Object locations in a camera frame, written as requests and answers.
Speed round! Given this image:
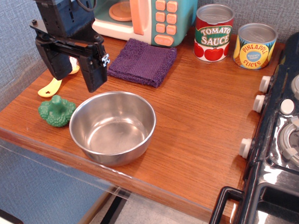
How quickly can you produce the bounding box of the white stove knob middle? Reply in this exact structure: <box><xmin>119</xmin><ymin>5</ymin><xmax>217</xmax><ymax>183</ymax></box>
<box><xmin>252</xmin><ymin>95</ymin><xmax>266</xmax><ymax>113</ymax></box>

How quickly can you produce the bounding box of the yellow plastic brush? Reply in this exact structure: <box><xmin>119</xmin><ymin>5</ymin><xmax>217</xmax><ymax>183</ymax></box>
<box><xmin>37</xmin><ymin>56</ymin><xmax>80</xmax><ymax>98</ymax></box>

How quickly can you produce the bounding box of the green toy broccoli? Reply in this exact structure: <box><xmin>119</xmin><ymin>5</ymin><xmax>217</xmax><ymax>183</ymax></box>
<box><xmin>38</xmin><ymin>95</ymin><xmax>76</xmax><ymax>127</ymax></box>

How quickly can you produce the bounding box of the white stove knob upper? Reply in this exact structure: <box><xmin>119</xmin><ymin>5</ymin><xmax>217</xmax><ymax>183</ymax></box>
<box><xmin>259</xmin><ymin>76</ymin><xmax>272</xmax><ymax>93</ymax></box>

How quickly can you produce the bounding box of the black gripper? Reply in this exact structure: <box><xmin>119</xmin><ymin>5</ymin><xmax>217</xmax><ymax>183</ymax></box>
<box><xmin>33</xmin><ymin>0</ymin><xmax>107</xmax><ymax>92</ymax></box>

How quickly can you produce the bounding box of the toy microwave oven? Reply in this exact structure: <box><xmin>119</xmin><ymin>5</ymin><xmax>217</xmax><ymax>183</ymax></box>
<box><xmin>92</xmin><ymin>0</ymin><xmax>198</xmax><ymax>48</ymax></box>

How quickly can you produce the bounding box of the purple folded cloth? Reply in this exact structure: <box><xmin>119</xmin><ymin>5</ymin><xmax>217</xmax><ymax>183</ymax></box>
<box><xmin>108</xmin><ymin>38</ymin><xmax>177</xmax><ymax>88</ymax></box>

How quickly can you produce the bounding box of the white stove knob lower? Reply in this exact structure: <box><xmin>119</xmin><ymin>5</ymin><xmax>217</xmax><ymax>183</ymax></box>
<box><xmin>239</xmin><ymin>138</ymin><xmax>253</xmax><ymax>159</ymax></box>

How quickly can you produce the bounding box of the pineapple slices can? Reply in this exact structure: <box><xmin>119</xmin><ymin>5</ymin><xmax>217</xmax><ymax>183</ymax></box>
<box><xmin>233</xmin><ymin>23</ymin><xmax>278</xmax><ymax>70</ymax></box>

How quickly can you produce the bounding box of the stainless steel bowl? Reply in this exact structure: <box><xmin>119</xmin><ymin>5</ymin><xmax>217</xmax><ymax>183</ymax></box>
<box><xmin>69</xmin><ymin>91</ymin><xmax>156</xmax><ymax>167</ymax></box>

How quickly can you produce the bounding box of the black toy stove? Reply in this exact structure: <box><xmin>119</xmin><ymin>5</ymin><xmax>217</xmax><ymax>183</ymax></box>
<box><xmin>208</xmin><ymin>32</ymin><xmax>299</xmax><ymax>224</ymax></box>

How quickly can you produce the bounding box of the white stove knob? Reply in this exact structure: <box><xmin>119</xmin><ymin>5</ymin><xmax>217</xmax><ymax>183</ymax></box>
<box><xmin>259</xmin><ymin>76</ymin><xmax>272</xmax><ymax>93</ymax></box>
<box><xmin>239</xmin><ymin>138</ymin><xmax>253</xmax><ymax>159</ymax></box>
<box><xmin>252</xmin><ymin>95</ymin><xmax>266</xmax><ymax>113</ymax></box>

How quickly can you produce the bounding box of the tomato sauce can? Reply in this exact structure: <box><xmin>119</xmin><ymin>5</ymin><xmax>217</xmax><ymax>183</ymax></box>
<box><xmin>193</xmin><ymin>3</ymin><xmax>235</xmax><ymax>62</ymax></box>

